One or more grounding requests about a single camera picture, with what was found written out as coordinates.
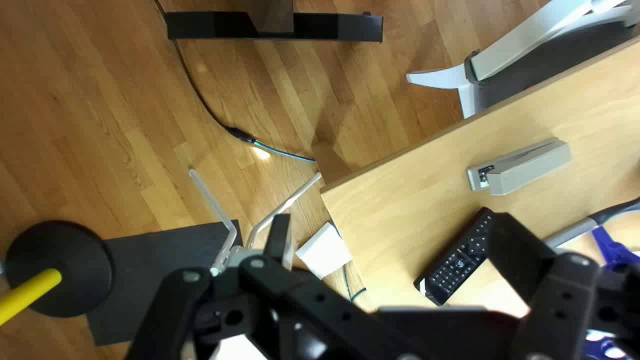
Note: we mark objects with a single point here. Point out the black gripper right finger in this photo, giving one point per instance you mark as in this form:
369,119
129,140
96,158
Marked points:
567,295

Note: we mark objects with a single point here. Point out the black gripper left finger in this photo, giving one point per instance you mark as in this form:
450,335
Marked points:
285,317

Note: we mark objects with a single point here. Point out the blue connect four grid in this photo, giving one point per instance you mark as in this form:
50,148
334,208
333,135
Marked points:
617,256

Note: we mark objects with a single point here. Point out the white power adapter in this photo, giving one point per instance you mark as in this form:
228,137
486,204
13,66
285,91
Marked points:
324,253

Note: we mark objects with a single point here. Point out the white coat rack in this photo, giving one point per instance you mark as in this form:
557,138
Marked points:
228,247

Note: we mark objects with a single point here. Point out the black tv remote control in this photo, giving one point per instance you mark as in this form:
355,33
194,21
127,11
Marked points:
459,261

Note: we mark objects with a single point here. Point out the white chair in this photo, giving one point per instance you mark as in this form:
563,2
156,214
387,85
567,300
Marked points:
553,41

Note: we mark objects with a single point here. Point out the black stand foot bar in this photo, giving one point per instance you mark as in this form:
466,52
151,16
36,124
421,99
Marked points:
273,21

